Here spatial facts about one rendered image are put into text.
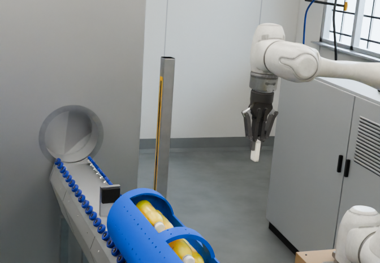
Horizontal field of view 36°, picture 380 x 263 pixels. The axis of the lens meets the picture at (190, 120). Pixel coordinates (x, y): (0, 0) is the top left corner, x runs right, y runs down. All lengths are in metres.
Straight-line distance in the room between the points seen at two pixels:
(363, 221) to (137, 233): 0.83
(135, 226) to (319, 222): 2.33
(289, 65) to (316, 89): 2.69
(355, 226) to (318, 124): 2.15
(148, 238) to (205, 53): 4.96
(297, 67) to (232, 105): 5.59
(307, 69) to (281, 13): 5.62
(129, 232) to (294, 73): 0.99
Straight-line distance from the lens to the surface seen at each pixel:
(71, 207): 3.26
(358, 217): 2.29
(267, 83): 1.87
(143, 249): 2.20
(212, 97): 7.14
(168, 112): 3.10
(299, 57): 1.69
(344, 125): 4.07
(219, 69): 7.09
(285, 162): 4.84
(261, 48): 1.83
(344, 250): 2.34
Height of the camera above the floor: 2.16
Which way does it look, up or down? 15 degrees down
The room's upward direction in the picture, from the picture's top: 4 degrees clockwise
